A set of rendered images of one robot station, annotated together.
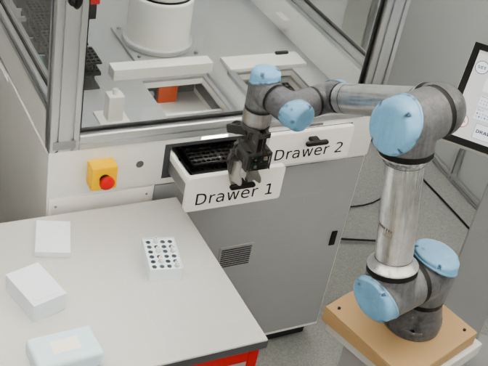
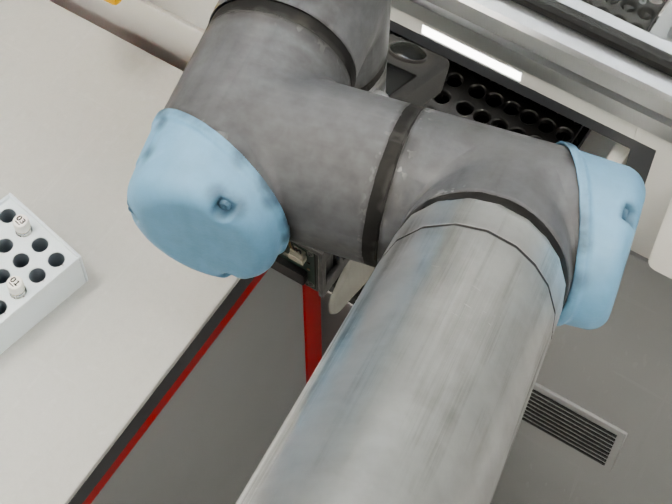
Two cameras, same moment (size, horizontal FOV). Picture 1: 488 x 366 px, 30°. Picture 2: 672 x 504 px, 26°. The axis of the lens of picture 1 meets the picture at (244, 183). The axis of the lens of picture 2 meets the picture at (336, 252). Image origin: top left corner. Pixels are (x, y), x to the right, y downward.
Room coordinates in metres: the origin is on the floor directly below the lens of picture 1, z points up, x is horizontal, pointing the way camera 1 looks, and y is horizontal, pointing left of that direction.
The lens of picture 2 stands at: (1.79, -0.43, 1.75)
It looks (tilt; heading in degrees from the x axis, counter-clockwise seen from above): 60 degrees down; 65
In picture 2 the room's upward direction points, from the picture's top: straight up
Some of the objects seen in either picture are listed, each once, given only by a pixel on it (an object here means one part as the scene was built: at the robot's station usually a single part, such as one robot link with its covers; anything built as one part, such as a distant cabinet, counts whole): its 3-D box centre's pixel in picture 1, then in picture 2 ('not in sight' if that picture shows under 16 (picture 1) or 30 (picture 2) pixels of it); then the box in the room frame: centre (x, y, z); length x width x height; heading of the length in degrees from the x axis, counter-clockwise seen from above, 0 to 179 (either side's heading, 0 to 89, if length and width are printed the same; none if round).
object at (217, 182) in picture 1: (234, 186); not in sight; (2.02, 0.02, 0.87); 0.29 x 0.02 x 0.11; 122
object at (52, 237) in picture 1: (52, 238); not in sight; (1.78, 0.45, 0.77); 0.13 x 0.09 x 0.02; 15
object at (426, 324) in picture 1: (415, 304); not in sight; (1.71, -0.47, 0.85); 0.15 x 0.15 x 0.10
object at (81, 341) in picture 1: (64, 351); not in sight; (1.40, 0.31, 0.78); 0.15 x 0.10 x 0.04; 125
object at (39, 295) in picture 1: (35, 291); not in sight; (1.56, 0.43, 0.79); 0.13 x 0.09 x 0.05; 48
